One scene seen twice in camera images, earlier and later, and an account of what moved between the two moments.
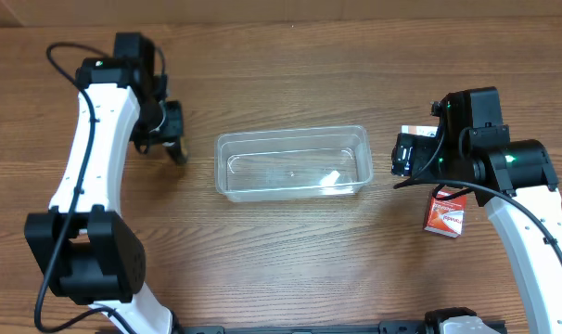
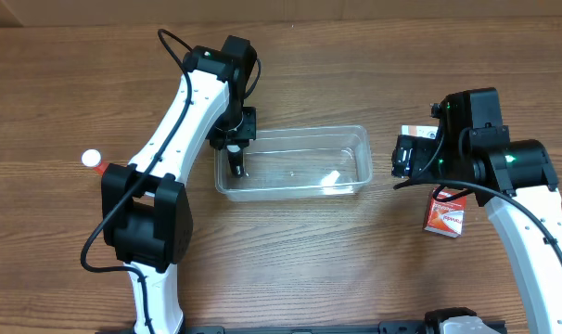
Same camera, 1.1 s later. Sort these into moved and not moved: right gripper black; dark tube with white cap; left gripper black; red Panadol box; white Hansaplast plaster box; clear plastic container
Moved: dark tube with white cap; left gripper black
Not moved: clear plastic container; red Panadol box; white Hansaplast plaster box; right gripper black
